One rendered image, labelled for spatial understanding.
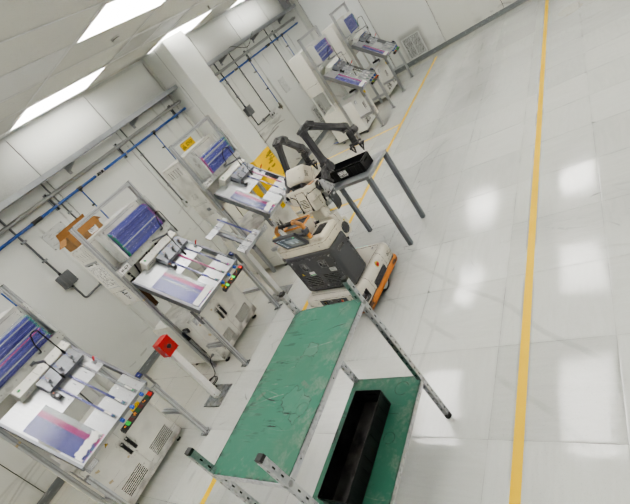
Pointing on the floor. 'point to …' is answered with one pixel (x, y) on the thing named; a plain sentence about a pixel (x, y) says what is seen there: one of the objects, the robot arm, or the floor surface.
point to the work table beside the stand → (379, 192)
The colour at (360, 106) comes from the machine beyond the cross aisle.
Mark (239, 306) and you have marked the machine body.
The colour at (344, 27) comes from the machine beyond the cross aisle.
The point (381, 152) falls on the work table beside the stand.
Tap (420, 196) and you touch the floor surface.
